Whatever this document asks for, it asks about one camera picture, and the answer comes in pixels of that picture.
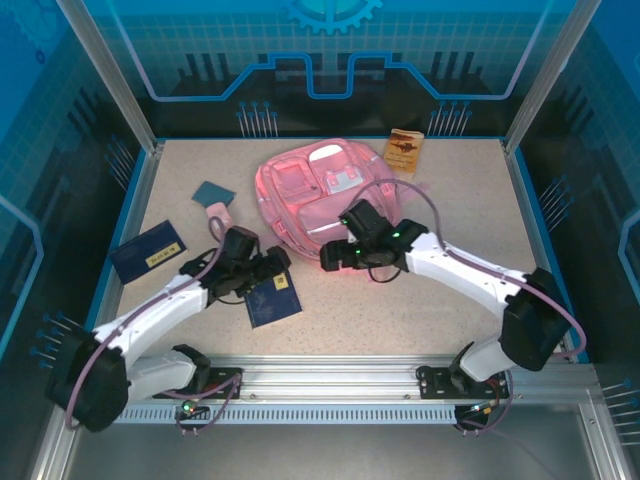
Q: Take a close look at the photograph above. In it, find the blue book with gold emblem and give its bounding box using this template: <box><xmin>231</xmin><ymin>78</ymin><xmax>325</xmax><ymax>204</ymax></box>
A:
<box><xmin>243</xmin><ymin>272</ymin><xmax>305</xmax><ymax>330</ymax></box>

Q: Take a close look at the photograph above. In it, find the small pink case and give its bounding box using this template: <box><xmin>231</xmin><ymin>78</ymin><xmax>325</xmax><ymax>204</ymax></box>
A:
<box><xmin>206</xmin><ymin>201</ymin><xmax>237</xmax><ymax>236</ymax></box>

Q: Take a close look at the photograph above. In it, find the Huckleberry Finn paperback book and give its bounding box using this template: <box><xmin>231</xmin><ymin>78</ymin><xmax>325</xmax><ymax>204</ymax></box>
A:
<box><xmin>384</xmin><ymin>128</ymin><xmax>426</xmax><ymax>174</ymax></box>

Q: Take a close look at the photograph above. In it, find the small grey-blue notebook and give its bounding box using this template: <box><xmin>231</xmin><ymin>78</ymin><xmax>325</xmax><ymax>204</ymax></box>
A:
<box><xmin>191</xmin><ymin>179</ymin><xmax>237</xmax><ymax>210</ymax></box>

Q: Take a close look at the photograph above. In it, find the pink student backpack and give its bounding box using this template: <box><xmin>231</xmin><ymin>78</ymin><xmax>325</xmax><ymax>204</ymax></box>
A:
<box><xmin>253</xmin><ymin>138</ymin><xmax>432</xmax><ymax>264</ymax></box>

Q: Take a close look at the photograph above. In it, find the dark blue book yellow label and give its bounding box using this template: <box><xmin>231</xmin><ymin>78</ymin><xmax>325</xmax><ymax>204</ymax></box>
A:
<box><xmin>109</xmin><ymin>221</ymin><xmax>187</xmax><ymax>286</ymax></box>

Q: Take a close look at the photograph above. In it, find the connector with green light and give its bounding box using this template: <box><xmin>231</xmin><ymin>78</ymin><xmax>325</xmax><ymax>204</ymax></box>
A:
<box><xmin>180</xmin><ymin>396</ymin><xmax>210</xmax><ymax>419</ymax></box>
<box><xmin>467</xmin><ymin>399</ymin><xmax>503</xmax><ymax>419</ymax></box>

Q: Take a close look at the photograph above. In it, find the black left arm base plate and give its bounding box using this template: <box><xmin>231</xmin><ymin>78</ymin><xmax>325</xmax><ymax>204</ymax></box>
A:
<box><xmin>152</xmin><ymin>366</ymin><xmax>245</xmax><ymax>400</ymax></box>

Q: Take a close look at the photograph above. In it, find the aluminium side rail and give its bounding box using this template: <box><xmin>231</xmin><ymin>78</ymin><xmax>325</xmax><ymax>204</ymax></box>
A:
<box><xmin>79</xmin><ymin>138</ymin><xmax>167</xmax><ymax>364</ymax></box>
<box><xmin>499</xmin><ymin>138</ymin><xmax>591</xmax><ymax>364</ymax></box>

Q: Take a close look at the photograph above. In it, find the short purple looped cable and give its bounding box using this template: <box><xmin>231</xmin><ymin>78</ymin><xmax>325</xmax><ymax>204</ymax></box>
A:
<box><xmin>452</xmin><ymin>372</ymin><xmax>519</xmax><ymax>436</ymax></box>
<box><xmin>169</xmin><ymin>374</ymin><xmax>246</xmax><ymax>439</ymax></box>

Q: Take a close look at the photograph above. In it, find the aluminium mounting rail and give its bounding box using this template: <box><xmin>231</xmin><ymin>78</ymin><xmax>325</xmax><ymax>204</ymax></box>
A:
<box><xmin>64</xmin><ymin>353</ymin><xmax>599</xmax><ymax>407</ymax></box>

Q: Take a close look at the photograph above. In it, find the slotted grey cable duct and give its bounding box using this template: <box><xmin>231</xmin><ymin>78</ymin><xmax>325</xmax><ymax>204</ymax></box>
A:
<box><xmin>78</xmin><ymin>404</ymin><xmax>460</xmax><ymax>427</ymax></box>

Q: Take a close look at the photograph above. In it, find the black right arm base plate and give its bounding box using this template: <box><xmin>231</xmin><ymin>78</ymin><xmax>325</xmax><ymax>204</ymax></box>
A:
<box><xmin>416</xmin><ymin>364</ymin><xmax>512</xmax><ymax>400</ymax></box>

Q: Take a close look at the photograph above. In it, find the aluminium frame post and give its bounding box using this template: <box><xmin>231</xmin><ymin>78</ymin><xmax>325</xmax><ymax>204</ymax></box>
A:
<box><xmin>501</xmin><ymin>0</ymin><xmax>604</xmax><ymax>156</ymax></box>
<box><xmin>55</xmin><ymin>0</ymin><xmax>167</xmax><ymax>157</ymax></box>

